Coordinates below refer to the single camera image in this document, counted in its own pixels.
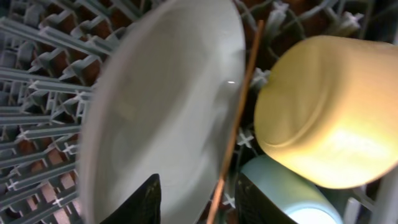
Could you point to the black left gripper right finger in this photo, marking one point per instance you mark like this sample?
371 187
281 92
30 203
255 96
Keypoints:
253 207

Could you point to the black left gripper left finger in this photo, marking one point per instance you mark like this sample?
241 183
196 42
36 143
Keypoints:
142 207

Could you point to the wooden chopstick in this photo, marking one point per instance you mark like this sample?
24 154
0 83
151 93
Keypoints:
217 196

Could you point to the light blue plastic cup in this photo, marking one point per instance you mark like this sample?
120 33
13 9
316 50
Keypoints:
298 198

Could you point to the grey round plate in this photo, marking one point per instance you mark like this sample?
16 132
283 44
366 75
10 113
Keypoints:
164 105

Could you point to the yellow plastic bowl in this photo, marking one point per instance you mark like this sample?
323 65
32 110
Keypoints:
329 111

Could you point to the grey dishwasher rack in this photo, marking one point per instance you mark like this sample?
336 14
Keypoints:
52 57

